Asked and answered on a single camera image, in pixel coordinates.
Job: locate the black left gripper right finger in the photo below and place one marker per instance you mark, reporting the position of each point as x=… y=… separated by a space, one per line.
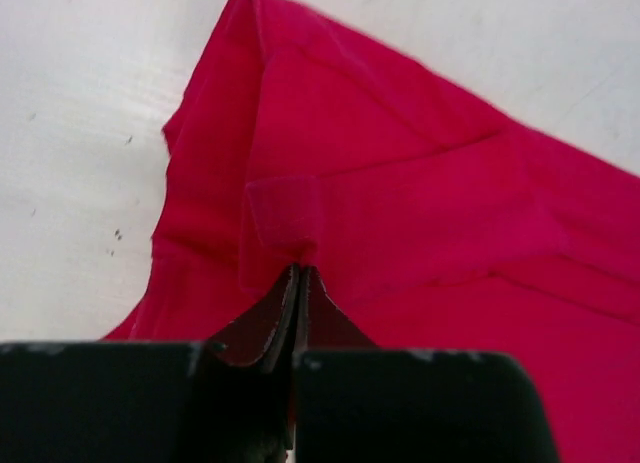
x=368 y=404

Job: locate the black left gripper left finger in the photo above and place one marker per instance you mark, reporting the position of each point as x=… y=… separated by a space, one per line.
x=220 y=399

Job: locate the red t shirt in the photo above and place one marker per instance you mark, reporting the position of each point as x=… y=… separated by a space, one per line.
x=434 y=219

